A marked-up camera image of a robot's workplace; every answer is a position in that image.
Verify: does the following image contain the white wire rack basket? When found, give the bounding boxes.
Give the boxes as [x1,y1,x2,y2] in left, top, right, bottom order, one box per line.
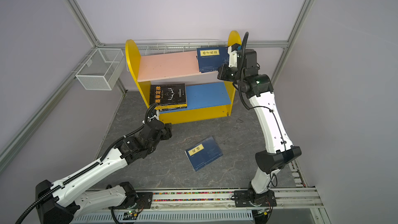
[125,38,220,72]

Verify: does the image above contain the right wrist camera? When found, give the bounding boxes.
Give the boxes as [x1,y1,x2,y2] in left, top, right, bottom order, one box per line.
[228,44,241,68]

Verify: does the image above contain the black yellow title book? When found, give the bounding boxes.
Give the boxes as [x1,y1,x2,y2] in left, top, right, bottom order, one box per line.
[149,84,188,105]

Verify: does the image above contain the yellow bookshelf pink blue shelves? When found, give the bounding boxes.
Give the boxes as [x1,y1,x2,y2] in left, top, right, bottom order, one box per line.
[125,39,235,124]

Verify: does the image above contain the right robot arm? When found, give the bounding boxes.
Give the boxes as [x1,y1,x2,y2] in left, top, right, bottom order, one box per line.
[217,44,302,207]

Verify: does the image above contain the yellow cartoon boy book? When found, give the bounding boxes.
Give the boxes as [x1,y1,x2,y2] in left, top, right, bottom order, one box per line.
[155,104,188,111]

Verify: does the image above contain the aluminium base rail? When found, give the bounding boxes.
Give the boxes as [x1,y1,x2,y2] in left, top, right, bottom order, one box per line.
[60,187,324,213]

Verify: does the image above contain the white mesh box basket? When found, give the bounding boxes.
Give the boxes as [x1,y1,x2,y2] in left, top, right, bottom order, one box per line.
[76,48,125,91]

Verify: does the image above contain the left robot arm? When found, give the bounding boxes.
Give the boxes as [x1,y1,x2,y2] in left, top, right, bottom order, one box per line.
[16,119,172,224]

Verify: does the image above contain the white vented cable duct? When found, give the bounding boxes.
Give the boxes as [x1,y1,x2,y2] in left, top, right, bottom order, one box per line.
[69,210,254,224]

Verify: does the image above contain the navy book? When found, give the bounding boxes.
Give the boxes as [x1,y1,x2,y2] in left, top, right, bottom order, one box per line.
[184,136,223,172]
[197,47,230,73]

